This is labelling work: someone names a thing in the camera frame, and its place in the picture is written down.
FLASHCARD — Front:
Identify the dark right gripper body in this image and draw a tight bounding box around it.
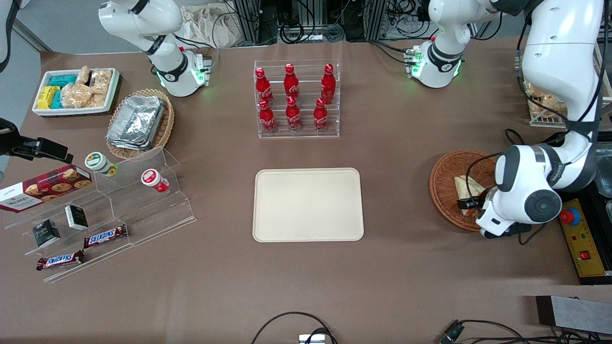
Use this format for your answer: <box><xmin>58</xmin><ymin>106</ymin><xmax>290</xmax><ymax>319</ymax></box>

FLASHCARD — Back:
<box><xmin>0</xmin><ymin>117</ymin><xmax>38</xmax><ymax>158</ymax></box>

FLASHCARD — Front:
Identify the triangular sandwich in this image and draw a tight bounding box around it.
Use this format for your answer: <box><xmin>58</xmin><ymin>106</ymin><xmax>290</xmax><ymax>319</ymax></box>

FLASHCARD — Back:
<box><xmin>453</xmin><ymin>175</ymin><xmax>488</xmax><ymax>202</ymax></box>

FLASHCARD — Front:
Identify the round brown wicker basket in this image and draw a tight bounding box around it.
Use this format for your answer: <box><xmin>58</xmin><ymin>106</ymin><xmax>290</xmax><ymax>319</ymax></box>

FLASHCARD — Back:
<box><xmin>429</xmin><ymin>150</ymin><xmax>501</xmax><ymax>233</ymax></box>

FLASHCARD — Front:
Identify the oval tan wicker basket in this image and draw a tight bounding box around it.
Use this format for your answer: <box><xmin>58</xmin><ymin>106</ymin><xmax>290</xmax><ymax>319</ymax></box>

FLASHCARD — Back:
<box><xmin>105</xmin><ymin>88</ymin><xmax>175</xmax><ymax>161</ymax></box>

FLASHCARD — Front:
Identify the cream rectangular serving tray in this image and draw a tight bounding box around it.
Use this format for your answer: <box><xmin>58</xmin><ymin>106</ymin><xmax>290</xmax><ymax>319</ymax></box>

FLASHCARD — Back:
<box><xmin>252</xmin><ymin>168</ymin><xmax>365</xmax><ymax>243</ymax></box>

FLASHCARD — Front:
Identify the red tartan cookie box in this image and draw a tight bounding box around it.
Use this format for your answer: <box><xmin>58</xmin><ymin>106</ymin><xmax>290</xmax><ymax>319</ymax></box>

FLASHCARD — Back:
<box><xmin>0</xmin><ymin>164</ymin><xmax>93</xmax><ymax>214</ymax></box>

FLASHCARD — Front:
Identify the white rectangular snack bin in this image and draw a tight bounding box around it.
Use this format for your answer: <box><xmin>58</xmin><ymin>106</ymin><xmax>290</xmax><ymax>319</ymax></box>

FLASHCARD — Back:
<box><xmin>32</xmin><ymin>68</ymin><xmax>120</xmax><ymax>117</ymax></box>

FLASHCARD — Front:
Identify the green lid yogurt cup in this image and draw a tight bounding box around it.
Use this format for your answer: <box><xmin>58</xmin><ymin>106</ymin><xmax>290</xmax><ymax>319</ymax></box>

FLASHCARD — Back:
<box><xmin>85</xmin><ymin>152</ymin><xmax>119</xmax><ymax>178</ymax></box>

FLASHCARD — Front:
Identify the yellow snack packet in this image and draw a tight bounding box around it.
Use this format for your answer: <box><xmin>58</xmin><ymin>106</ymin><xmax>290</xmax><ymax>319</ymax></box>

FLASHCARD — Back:
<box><xmin>37</xmin><ymin>86</ymin><xmax>61</xmax><ymax>110</ymax></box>

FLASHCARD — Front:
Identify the small dark carton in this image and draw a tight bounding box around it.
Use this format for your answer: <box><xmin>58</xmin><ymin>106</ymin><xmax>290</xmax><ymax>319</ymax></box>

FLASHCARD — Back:
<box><xmin>65</xmin><ymin>204</ymin><xmax>89</xmax><ymax>231</ymax></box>
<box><xmin>32</xmin><ymin>219</ymin><xmax>62</xmax><ymax>248</ymax></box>

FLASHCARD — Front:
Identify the stack of foil trays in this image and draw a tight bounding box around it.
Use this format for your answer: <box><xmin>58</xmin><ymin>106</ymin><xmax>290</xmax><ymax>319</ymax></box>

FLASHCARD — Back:
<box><xmin>106</xmin><ymin>96</ymin><xmax>166</xmax><ymax>151</ymax></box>

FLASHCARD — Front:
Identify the brown Snickers bar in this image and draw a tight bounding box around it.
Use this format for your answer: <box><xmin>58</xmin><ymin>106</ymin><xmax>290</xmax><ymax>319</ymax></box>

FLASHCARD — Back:
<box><xmin>36</xmin><ymin>249</ymin><xmax>86</xmax><ymax>272</ymax></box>
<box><xmin>83</xmin><ymin>224</ymin><xmax>129</xmax><ymax>249</ymax></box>

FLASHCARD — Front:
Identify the yellow control panel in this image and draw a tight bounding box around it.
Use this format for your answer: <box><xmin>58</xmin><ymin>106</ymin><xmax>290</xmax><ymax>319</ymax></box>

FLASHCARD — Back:
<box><xmin>557</xmin><ymin>198</ymin><xmax>609</xmax><ymax>279</ymax></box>

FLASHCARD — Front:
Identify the red lid yogurt cup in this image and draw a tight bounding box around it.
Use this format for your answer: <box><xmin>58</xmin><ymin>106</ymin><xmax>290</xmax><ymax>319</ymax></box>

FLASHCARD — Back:
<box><xmin>141</xmin><ymin>169</ymin><xmax>170</xmax><ymax>194</ymax></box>

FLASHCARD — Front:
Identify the clear acrylic step stand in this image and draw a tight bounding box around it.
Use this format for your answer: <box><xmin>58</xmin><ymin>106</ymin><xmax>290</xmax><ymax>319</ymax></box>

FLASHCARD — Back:
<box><xmin>4</xmin><ymin>147</ymin><xmax>197</xmax><ymax>284</ymax></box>

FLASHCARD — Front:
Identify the stainless steel pan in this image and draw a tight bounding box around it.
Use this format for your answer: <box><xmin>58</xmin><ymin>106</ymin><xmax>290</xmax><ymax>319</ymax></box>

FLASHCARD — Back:
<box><xmin>594</xmin><ymin>142</ymin><xmax>612</xmax><ymax>199</ymax></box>

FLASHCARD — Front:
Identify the black countertop machine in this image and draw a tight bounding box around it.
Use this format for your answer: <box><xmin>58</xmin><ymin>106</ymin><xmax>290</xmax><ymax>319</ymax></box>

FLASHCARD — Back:
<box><xmin>538</xmin><ymin>131</ymin><xmax>612</xmax><ymax>286</ymax></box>

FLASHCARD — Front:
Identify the red cola bottle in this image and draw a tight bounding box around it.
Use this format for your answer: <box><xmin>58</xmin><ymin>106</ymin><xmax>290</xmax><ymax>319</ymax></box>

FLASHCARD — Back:
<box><xmin>255</xmin><ymin>67</ymin><xmax>274</xmax><ymax>106</ymax></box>
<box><xmin>314</xmin><ymin>98</ymin><xmax>329</xmax><ymax>132</ymax></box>
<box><xmin>284</xmin><ymin>64</ymin><xmax>300</xmax><ymax>99</ymax></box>
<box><xmin>285</xmin><ymin>96</ymin><xmax>302</xmax><ymax>132</ymax></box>
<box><xmin>321</xmin><ymin>64</ymin><xmax>336</xmax><ymax>105</ymax></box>
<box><xmin>259</xmin><ymin>99</ymin><xmax>278</xmax><ymax>134</ymax></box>

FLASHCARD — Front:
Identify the clear acrylic bottle rack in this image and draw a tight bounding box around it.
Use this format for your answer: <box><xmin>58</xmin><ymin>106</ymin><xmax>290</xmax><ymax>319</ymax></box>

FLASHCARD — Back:
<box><xmin>254</xmin><ymin>59</ymin><xmax>340</xmax><ymax>140</ymax></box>

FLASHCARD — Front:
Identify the beige cloth bag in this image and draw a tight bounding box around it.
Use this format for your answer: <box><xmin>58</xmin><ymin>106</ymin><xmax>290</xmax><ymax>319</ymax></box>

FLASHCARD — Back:
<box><xmin>179</xmin><ymin>4</ymin><xmax>240</xmax><ymax>49</ymax></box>

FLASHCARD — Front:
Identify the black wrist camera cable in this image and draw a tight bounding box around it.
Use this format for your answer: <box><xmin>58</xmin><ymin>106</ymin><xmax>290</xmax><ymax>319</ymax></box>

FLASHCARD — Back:
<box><xmin>465</xmin><ymin>152</ymin><xmax>503</xmax><ymax>204</ymax></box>

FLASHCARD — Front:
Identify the white wire basket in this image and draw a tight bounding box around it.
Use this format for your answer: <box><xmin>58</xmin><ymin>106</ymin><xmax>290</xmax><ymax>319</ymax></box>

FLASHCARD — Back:
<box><xmin>515</xmin><ymin>48</ymin><xmax>612</xmax><ymax>128</ymax></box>

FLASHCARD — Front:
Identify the black cable with plug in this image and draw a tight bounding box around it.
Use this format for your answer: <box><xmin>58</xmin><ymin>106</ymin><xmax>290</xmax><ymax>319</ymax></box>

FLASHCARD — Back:
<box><xmin>439</xmin><ymin>319</ymin><xmax>612</xmax><ymax>344</ymax></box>

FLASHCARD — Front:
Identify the aluminium frame post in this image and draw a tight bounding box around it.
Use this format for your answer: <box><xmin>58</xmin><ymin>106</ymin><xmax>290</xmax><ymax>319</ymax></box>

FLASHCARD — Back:
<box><xmin>231</xmin><ymin>0</ymin><xmax>262</xmax><ymax>46</ymax></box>
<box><xmin>365</xmin><ymin>0</ymin><xmax>387</xmax><ymax>42</ymax></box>

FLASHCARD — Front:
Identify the black looped cable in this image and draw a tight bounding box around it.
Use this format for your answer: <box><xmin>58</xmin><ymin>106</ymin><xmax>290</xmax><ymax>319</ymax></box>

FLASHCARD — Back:
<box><xmin>251</xmin><ymin>312</ymin><xmax>339</xmax><ymax>344</ymax></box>

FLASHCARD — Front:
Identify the black cable coil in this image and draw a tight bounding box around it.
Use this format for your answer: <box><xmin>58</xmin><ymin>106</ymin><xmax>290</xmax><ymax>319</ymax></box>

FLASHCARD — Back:
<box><xmin>279</xmin><ymin>20</ymin><xmax>305</xmax><ymax>44</ymax></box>

